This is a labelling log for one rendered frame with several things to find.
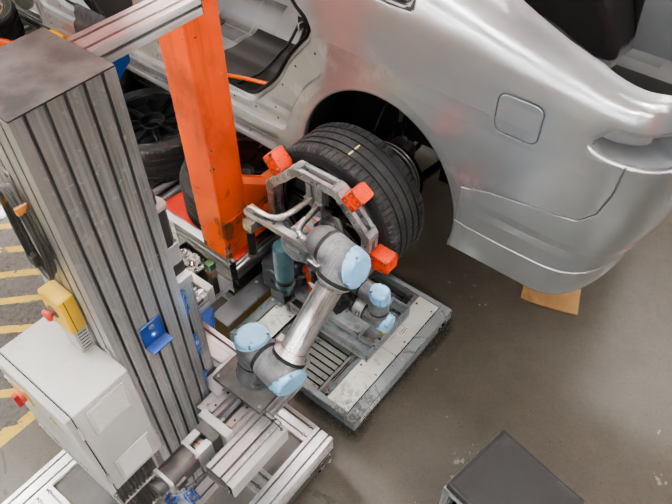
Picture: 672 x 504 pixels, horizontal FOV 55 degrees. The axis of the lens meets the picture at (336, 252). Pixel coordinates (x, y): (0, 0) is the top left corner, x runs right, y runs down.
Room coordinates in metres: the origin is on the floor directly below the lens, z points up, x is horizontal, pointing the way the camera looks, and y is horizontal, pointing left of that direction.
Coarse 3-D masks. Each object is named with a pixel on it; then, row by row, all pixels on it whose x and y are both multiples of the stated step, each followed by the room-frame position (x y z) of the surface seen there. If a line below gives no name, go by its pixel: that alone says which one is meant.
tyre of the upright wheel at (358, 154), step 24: (312, 144) 2.00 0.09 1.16; (336, 144) 1.98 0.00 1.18; (360, 144) 1.99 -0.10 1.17; (384, 144) 2.00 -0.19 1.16; (336, 168) 1.88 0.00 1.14; (360, 168) 1.86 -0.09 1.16; (384, 168) 1.89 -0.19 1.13; (384, 192) 1.81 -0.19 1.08; (408, 192) 1.86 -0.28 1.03; (384, 216) 1.74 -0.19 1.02; (408, 216) 1.80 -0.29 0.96; (384, 240) 1.73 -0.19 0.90; (408, 240) 1.78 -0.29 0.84
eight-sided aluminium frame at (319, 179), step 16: (272, 176) 2.01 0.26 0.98; (288, 176) 1.93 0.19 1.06; (304, 176) 1.87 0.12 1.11; (320, 176) 1.88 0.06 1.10; (272, 192) 1.99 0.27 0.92; (336, 192) 1.77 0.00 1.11; (272, 208) 2.00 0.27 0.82; (288, 224) 2.00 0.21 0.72; (352, 224) 1.72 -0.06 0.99; (368, 224) 1.73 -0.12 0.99; (368, 240) 1.67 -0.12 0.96
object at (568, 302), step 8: (528, 288) 2.20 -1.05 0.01; (528, 296) 2.14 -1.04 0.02; (536, 296) 2.15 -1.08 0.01; (544, 296) 2.15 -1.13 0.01; (552, 296) 2.15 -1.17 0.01; (560, 296) 2.15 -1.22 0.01; (568, 296) 2.15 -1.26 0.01; (576, 296) 2.15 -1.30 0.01; (544, 304) 2.09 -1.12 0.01; (552, 304) 2.09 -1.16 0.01; (560, 304) 2.10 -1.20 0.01; (568, 304) 2.10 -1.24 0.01; (576, 304) 2.10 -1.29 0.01; (568, 312) 2.04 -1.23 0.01; (576, 312) 2.04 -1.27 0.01
